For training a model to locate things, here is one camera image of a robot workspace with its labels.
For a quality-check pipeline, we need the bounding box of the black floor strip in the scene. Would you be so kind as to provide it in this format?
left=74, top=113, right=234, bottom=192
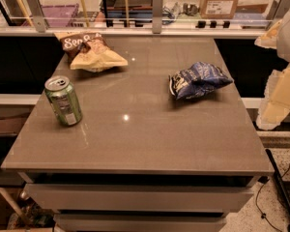
left=265, top=148, right=290, bottom=232

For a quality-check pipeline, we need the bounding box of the green soda can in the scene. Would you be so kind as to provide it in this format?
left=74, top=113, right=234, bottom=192
left=44, top=75, right=82, bottom=127

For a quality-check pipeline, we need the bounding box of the brown and yellow chip bag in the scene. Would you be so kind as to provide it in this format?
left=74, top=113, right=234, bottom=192
left=55, top=32, right=128, bottom=73

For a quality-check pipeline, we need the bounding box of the upper grey drawer front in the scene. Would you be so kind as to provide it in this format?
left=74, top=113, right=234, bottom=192
left=25, top=184, right=253, bottom=213

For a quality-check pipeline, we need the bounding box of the grey metal railing post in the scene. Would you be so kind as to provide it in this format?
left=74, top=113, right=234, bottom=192
left=152, top=0, right=163, bottom=34

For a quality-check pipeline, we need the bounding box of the grey drawer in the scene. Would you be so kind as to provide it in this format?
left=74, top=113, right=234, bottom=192
left=25, top=184, right=253, bottom=213
left=54, top=215, right=226, bottom=232

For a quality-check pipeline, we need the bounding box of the cardboard box with label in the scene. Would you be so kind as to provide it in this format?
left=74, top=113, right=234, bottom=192
left=200, top=0, right=239, bottom=19

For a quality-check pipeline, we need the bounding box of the black cable on floor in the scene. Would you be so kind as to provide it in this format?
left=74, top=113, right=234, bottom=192
left=254, top=145, right=290, bottom=232

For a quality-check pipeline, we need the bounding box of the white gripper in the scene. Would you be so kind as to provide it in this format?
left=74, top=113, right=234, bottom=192
left=254, top=9, right=290, bottom=131

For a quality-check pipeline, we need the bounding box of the lower grey drawer front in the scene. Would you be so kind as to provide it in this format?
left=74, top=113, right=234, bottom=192
left=54, top=215, right=226, bottom=232

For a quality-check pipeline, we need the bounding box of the blue chip bag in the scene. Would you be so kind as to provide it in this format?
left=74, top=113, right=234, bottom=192
left=169, top=62, right=233, bottom=100

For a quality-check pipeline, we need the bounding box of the left grey metal bracket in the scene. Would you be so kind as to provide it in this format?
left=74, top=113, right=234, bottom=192
left=27, top=0, right=48, bottom=33

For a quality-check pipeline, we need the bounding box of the purple plastic crate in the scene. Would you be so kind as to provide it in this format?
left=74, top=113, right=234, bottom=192
left=41, top=4, right=79, bottom=28

